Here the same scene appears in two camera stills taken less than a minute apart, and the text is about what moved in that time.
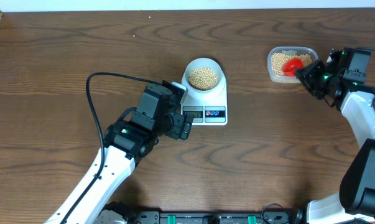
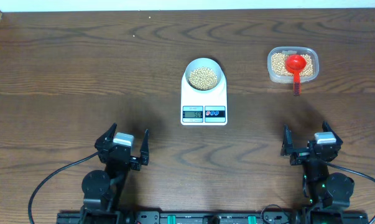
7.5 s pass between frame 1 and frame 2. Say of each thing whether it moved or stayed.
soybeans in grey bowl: stayed
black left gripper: moved
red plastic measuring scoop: moved
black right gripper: moved
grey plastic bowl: stayed
